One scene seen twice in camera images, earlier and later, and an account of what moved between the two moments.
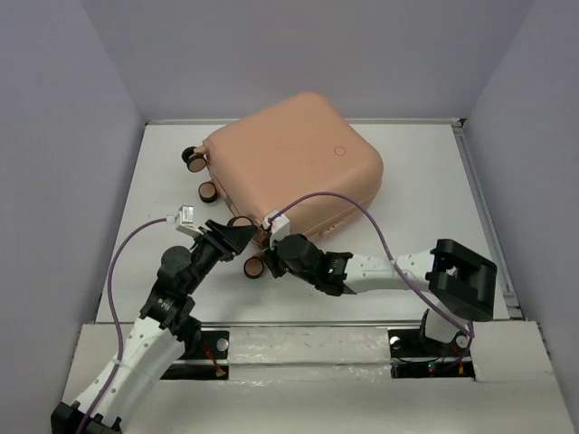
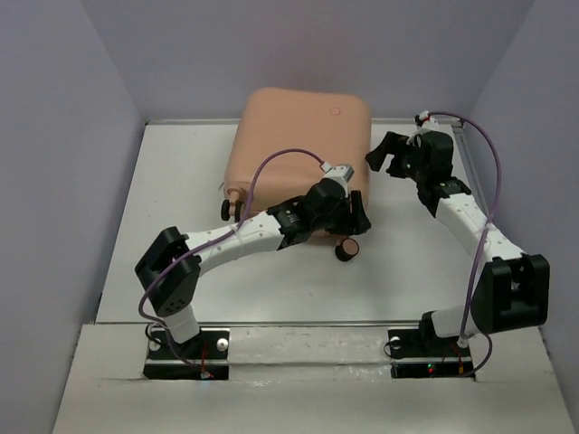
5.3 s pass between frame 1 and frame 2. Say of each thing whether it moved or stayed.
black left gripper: moved
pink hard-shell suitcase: moved
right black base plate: stayed
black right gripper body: moved
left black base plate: stayed
